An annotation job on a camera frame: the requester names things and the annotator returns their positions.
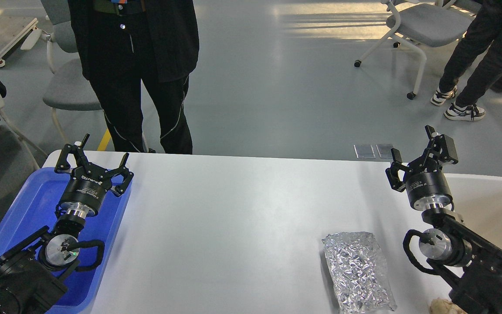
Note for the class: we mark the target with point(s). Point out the blue plastic tray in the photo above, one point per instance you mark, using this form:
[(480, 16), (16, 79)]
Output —
[(33, 208)]

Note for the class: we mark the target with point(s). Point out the grey white chair right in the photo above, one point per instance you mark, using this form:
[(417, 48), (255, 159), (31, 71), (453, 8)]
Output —
[(434, 25)]

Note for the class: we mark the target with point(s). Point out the metal floor plate left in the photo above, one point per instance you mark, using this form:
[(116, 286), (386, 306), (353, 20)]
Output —
[(364, 151)]

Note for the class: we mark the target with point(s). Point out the grey office chair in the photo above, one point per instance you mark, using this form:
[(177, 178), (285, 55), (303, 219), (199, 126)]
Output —
[(67, 89)]

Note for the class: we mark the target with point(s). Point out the silver foil bag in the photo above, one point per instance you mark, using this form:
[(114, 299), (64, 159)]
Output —
[(359, 272)]

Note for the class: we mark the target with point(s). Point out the metal floor plate right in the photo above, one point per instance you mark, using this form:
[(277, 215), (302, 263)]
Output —
[(385, 150)]

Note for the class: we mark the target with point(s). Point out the metal floor plate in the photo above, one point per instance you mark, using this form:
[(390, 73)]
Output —
[(364, 151), (385, 150)]

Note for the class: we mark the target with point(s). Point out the crumpled beige paper ball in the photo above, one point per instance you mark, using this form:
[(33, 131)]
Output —
[(443, 306)]

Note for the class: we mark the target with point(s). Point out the white chair at left edge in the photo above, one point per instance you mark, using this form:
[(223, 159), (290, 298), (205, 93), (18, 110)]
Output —
[(21, 137)]

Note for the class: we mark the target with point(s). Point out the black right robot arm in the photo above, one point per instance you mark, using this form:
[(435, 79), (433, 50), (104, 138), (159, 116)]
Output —
[(467, 262)]

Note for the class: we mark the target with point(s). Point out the standing person in black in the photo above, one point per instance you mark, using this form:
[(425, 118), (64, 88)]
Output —
[(128, 44)]

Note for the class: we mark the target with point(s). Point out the seated person black trousers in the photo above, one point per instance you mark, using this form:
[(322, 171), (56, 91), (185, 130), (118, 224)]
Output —
[(475, 65)]

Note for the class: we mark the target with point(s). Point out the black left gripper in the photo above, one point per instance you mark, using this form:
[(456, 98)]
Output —
[(83, 189)]

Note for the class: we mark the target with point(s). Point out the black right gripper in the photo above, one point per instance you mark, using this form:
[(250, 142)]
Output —
[(425, 183)]

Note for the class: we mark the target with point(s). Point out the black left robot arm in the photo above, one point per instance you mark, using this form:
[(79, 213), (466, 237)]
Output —
[(56, 237)]

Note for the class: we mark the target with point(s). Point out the beige plastic bin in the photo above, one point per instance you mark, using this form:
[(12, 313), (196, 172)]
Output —
[(478, 199)]

